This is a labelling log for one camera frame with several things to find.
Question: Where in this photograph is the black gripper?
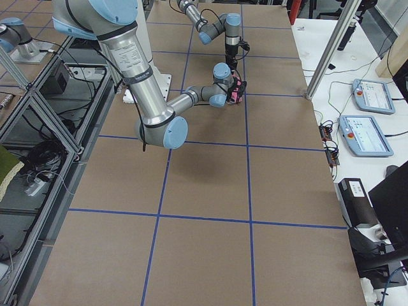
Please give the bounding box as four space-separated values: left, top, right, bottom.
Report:
226 76 248 106
224 37 250 77

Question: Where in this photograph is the black box with label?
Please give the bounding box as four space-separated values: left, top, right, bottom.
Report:
337 178 378 229

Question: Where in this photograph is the pink towel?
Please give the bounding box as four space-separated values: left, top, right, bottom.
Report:
228 75 244 105

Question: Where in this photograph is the lower teach pendant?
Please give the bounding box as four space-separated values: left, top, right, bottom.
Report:
339 115 394 157

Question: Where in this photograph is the white power strip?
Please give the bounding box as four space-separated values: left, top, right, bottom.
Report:
25 178 45 196

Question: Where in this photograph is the upper teach pendant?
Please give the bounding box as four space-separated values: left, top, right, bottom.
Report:
352 79 395 115

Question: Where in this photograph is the green cloth with fringe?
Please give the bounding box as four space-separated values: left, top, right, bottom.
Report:
1 146 24 200

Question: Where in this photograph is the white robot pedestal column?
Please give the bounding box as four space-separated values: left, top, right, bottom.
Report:
136 0 171 101

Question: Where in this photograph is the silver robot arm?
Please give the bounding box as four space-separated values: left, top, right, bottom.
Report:
177 0 250 76
52 1 249 149

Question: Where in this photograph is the teach pendant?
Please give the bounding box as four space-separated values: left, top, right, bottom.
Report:
339 115 394 157
352 79 395 115

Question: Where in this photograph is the black monitor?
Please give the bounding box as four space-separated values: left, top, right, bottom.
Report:
368 162 407 247

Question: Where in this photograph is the aluminium frame rack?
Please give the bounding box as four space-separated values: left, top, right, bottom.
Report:
1 38 114 305

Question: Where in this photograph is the black power adapter box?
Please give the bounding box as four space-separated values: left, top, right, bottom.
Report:
45 66 69 94

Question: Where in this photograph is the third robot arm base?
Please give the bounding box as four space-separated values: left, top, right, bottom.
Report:
1 17 45 64

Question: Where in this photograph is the aluminium frame post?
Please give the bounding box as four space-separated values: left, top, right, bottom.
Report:
305 0 361 100

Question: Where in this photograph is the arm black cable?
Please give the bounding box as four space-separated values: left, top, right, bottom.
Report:
197 8 227 29

